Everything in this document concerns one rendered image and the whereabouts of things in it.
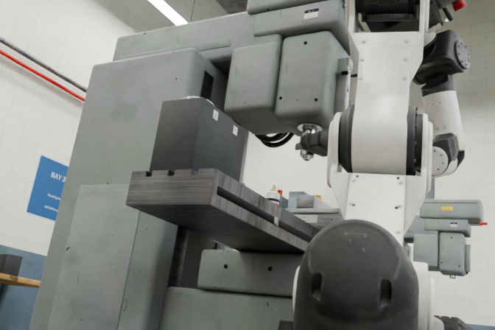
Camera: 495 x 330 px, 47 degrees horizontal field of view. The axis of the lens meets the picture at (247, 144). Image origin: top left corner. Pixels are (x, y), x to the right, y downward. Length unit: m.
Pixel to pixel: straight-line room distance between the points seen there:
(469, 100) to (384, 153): 7.97
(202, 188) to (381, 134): 0.38
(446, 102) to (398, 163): 0.55
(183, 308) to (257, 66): 0.84
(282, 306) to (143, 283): 0.45
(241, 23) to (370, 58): 1.01
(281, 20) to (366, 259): 1.46
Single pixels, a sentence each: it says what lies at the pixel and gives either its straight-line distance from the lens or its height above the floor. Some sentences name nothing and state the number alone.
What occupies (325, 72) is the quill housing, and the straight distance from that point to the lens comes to 1.90.
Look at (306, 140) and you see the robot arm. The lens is 1.84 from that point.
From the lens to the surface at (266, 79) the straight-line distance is 1.96.
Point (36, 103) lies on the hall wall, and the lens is 6.54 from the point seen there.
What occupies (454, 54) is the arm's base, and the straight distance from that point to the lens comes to 1.64.
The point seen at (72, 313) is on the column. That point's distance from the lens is 2.01.
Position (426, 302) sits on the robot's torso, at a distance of 0.85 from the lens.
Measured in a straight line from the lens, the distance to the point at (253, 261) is 1.70.
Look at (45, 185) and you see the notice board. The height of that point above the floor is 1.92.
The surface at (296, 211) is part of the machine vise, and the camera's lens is 1.75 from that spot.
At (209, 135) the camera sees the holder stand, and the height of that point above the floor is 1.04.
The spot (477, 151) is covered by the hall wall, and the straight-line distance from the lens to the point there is 8.75.
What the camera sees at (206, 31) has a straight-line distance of 2.23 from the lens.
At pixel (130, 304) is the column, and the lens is 1.86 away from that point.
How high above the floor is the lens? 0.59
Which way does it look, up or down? 19 degrees up
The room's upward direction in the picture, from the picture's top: 8 degrees clockwise
